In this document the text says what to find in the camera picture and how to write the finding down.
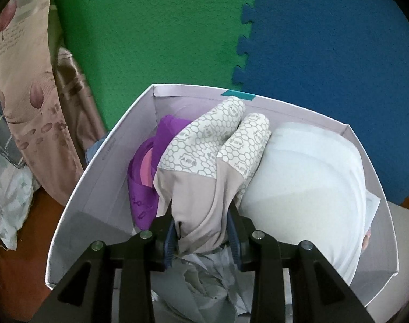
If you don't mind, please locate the white patterned bed sheet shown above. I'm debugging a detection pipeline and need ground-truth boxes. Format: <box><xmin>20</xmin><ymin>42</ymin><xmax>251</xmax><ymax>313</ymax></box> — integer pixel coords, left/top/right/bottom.
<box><xmin>0</xmin><ymin>148</ymin><xmax>40</xmax><ymax>251</ymax></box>

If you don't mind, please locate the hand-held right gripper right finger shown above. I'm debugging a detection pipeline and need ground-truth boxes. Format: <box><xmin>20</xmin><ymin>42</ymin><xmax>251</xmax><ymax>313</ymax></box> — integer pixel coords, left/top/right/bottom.
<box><xmin>226</xmin><ymin>202</ymin><xmax>375</xmax><ymax>323</ymax></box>

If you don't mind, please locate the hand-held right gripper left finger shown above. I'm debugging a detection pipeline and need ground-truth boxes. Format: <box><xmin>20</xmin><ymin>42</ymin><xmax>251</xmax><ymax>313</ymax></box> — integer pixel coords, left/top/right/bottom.
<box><xmin>36</xmin><ymin>198</ymin><xmax>178</xmax><ymax>323</ymax></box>

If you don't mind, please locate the pink beige blanket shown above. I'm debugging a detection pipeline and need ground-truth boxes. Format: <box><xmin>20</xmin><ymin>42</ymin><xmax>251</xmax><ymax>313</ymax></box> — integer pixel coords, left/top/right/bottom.
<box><xmin>0</xmin><ymin>0</ymin><xmax>86</xmax><ymax>206</ymax></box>

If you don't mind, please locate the purple underwear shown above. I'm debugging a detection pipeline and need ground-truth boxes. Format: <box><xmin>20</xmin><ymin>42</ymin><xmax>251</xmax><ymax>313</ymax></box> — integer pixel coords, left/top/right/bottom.
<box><xmin>127</xmin><ymin>114</ymin><xmax>193</xmax><ymax>229</ymax></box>

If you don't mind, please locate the grey plastic box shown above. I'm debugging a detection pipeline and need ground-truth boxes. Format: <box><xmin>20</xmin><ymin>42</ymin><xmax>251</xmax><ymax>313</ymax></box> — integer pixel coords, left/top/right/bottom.
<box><xmin>388</xmin><ymin>202</ymin><xmax>409</xmax><ymax>266</ymax></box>

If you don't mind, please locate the beige honeycomb print underwear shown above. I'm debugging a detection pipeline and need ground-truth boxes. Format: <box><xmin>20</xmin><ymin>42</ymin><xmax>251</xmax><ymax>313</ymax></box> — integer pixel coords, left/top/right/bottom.
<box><xmin>152</xmin><ymin>96</ymin><xmax>272</xmax><ymax>254</ymax></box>

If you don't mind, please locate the white cardboard box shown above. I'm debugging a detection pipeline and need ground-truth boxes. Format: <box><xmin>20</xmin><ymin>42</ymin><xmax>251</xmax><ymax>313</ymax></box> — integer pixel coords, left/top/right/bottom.
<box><xmin>45</xmin><ymin>83</ymin><xmax>402</xmax><ymax>307</ymax></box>

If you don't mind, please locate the blue foam mat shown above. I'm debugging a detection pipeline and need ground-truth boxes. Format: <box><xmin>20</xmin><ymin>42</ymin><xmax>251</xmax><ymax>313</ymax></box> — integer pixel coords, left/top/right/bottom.
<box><xmin>231</xmin><ymin>0</ymin><xmax>409</xmax><ymax>206</ymax></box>

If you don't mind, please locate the brown satin cloth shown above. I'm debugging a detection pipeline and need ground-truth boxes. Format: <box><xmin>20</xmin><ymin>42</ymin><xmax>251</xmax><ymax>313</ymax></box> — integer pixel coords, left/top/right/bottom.
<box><xmin>53</xmin><ymin>47</ymin><xmax>107</xmax><ymax>162</ymax></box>

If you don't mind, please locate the large white underwear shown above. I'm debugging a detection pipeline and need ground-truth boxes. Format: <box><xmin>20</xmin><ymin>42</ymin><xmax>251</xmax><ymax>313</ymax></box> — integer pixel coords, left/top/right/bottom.
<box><xmin>236</xmin><ymin>121</ymin><xmax>368</xmax><ymax>286</ymax></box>

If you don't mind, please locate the grey plaid blanket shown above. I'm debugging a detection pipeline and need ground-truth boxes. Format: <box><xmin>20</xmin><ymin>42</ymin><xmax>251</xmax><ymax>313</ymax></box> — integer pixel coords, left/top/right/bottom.
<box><xmin>0</xmin><ymin>91</ymin><xmax>27</xmax><ymax>169</ymax></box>

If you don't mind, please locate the pale grey underwear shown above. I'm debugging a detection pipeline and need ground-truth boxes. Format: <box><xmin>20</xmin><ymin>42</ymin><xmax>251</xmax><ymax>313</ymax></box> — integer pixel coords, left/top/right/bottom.
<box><xmin>151</xmin><ymin>245</ymin><xmax>255</xmax><ymax>323</ymax></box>

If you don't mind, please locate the blue cloth cover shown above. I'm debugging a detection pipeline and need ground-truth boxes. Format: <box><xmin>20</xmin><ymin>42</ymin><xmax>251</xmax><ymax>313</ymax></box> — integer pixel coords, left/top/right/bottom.
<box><xmin>84</xmin><ymin>131</ymin><xmax>109</xmax><ymax>165</ymax></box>

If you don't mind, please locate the green foam mat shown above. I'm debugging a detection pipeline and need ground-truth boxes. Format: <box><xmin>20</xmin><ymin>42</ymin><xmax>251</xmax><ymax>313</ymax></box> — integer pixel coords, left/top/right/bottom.
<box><xmin>51</xmin><ymin>0</ymin><xmax>259</xmax><ymax>135</ymax></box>

